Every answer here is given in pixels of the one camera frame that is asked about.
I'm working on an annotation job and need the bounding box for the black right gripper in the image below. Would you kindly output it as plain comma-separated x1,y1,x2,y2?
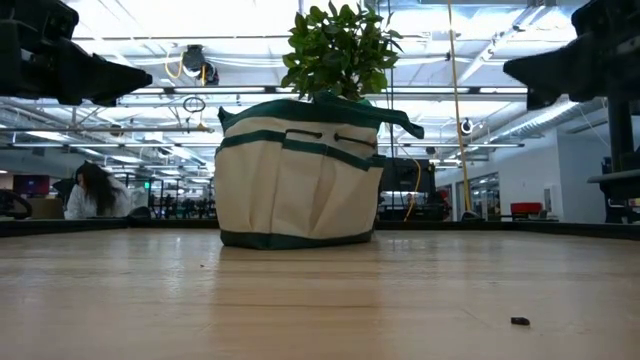
503,0,640,111

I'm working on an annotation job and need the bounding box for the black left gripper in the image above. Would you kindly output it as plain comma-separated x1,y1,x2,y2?
0,0,154,107

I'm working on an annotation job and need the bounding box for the person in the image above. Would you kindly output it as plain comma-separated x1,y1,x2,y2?
63,160,134,221

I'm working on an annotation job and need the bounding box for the dark red screen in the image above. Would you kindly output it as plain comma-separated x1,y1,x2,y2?
12,174,51,196

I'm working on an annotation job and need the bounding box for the red seat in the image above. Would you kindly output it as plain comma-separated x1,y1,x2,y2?
509,201,544,220

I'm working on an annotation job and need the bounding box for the black perforated equipment box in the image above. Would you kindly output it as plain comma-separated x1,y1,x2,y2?
378,157,437,222

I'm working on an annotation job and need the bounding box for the green plant in black pot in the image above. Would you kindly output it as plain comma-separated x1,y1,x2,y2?
279,0,405,104

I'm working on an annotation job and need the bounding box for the black hanging cable loop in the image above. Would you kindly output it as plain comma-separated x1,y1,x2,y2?
181,95,207,114

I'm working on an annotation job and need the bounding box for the long yellow hanging cable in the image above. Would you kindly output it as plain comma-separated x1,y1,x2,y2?
446,0,475,219

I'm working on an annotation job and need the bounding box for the black ceiling cable reel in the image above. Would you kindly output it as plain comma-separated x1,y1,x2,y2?
180,43,221,86

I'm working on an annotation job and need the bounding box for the black aluminium table frame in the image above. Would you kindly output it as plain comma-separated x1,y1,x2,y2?
0,217,640,242

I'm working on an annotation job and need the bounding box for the curved yellow cable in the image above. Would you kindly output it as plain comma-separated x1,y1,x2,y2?
403,158,424,222

